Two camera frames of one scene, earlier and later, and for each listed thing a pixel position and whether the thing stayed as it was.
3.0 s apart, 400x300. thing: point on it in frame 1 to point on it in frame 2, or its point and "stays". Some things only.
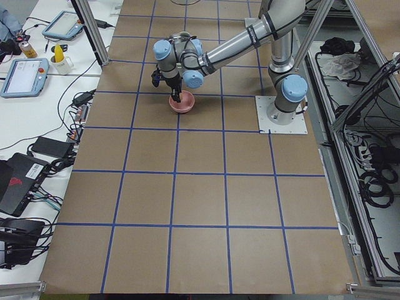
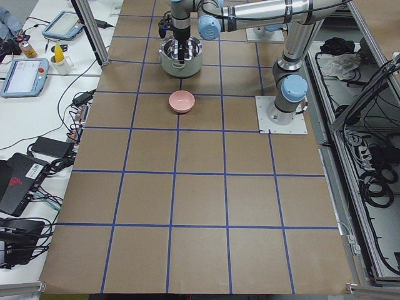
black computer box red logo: (20, 176) stays
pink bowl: (187, 102) stays
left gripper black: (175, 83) to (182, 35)
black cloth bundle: (336, 45) stays
